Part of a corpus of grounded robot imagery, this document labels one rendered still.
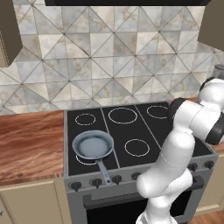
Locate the grey frying pan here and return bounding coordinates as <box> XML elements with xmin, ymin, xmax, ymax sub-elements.
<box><xmin>72</xmin><ymin>129</ymin><xmax>116</xmax><ymax>186</ymax></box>

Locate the black hob grey range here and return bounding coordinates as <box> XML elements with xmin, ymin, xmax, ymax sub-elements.
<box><xmin>63</xmin><ymin>101</ymin><xmax>220</xmax><ymax>224</ymax></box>

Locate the black stove knob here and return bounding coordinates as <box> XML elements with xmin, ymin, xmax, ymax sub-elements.
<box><xmin>204</xmin><ymin>160</ymin><xmax>215</xmax><ymax>171</ymax></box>
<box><xmin>91</xmin><ymin>178</ymin><xmax>103</xmax><ymax>189</ymax></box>
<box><xmin>187</xmin><ymin>162</ymin><xmax>199</xmax><ymax>172</ymax></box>
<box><xmin>111</xmin><ymin>174</ymin><xmax>123</xmax><ymax>186</ymax></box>
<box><xmin>70</xmin><ymin>181</ymin><xmax>82</xmax><ymax>193</ymax></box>
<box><xmin>130</xmin><ymin>171</ymin><xmax>143</xmax><ymax>181</ymax></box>

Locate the black oven door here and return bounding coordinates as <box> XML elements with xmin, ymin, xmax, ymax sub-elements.
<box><xmin>84</xmin><ymin>189</ymin><xmax>202</xmax><ymax>224</ymax></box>

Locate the black range hood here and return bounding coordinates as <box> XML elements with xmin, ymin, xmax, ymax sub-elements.
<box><xmin>44</xmin><ymin>0</ymin><xmax>213</xmax><ymax>7</ymax></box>

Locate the beige base cupboard door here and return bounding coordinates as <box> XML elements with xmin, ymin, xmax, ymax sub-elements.
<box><xmin>0</xmin><ymin>178</ymin><xmax>73</xmax><ymax>224</ymax></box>

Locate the beige base cupboard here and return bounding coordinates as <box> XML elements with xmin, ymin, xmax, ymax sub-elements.
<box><xmin>195</xmin><ymin>153</ymin><xmax>224</xmax><ymax>214</ymax></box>

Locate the black oven door handle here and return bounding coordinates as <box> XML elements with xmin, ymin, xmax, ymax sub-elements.
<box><xmin>82</xmin><ymin>174</ymin><xmax>206</xmax><ymax>210</ymax></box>

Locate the beige wall cupboard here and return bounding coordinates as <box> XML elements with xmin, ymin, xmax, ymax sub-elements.
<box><xmin>197</xmin><ymin>0</ymin><xmax>224</xmax><ymax>53</ymax></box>
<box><xmin>0</xmin><ymin>0</ymin><xmax>24</xmax><ymax>68</ymax></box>

